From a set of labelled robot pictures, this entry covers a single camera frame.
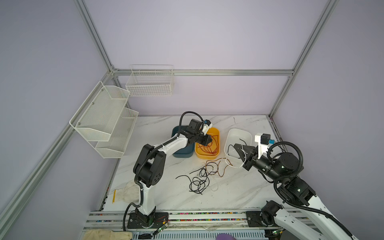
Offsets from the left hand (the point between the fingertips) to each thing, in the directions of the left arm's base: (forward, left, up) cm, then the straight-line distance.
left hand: (210, 140), depth 91 cm
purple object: (-48, -5, -13) cm, 50 cm away
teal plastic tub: (-3, +15, -9) cm, 17 cm away
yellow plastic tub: (-5, +6, -8) cm, 12 cm away
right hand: (-20, -6, +24) cm, 32 cm away
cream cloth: (-47, +51, -12) cm, 70 cm away
